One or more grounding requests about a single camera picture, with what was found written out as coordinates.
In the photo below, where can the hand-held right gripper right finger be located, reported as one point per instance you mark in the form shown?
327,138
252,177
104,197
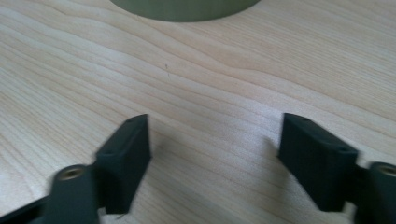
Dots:
314,161

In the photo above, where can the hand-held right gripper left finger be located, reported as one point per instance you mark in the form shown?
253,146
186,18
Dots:
124,161

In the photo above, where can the green round trash bin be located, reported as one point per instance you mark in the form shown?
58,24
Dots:
186,11

